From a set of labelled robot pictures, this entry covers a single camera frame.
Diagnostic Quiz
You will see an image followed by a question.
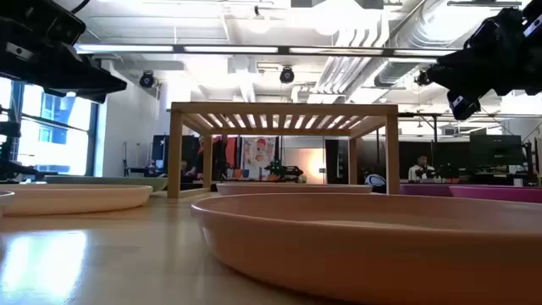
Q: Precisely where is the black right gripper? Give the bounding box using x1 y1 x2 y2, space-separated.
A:
426 0 542 122

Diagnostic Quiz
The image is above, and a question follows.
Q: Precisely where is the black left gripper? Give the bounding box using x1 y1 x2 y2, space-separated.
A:
0 0 128 105

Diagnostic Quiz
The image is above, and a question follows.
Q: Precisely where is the sage green plate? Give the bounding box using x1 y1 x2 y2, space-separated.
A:
44 175 169 192

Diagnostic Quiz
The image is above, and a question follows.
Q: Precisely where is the purple plate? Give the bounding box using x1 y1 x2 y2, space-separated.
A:
399 183 542 197

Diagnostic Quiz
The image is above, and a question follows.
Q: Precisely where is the pale peach plate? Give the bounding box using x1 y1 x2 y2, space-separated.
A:
0 183 153 218

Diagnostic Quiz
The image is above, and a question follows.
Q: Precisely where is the light pink plate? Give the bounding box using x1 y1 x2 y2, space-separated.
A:
215 181 373 197

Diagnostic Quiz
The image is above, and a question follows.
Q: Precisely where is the terracotta plate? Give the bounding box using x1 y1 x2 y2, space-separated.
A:
190 192 542 305

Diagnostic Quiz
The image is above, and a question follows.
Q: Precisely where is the wooden slatted shelf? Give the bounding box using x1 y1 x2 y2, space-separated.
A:
167 101 401 199

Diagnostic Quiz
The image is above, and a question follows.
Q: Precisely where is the black spotlight cluster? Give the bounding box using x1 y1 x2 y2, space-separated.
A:
413 69 433 88

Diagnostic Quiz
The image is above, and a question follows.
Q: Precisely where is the black ceiling spotlight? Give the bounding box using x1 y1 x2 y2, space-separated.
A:
279 65 296 85
138 69 157 89

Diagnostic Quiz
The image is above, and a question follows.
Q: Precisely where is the black office monitor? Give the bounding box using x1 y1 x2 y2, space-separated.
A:
468 134 525 167

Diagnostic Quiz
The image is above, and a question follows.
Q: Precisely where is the thin black tripod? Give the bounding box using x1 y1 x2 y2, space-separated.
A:
121 141 130 178

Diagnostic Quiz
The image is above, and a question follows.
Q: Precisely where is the black display panel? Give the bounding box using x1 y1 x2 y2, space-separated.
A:
151 134 170 173

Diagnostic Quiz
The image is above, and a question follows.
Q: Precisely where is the white blue helmet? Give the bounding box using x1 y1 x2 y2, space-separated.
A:
363 172 388 188

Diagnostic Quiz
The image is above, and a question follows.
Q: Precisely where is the black cabinet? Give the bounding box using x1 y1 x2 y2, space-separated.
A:
324 138 351 185

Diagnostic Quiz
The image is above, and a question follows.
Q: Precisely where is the long ceiling light strip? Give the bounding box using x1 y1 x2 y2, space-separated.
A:
75 42 462 59

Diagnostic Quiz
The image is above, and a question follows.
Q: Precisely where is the colourful poster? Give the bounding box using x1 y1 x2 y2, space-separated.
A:
241 136 279 179

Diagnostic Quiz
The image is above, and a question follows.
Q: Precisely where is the black green machine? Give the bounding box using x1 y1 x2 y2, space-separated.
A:
264 159 305 180

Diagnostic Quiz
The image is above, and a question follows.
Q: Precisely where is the silver ventilation duct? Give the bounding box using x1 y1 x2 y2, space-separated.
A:
372 0 501 89

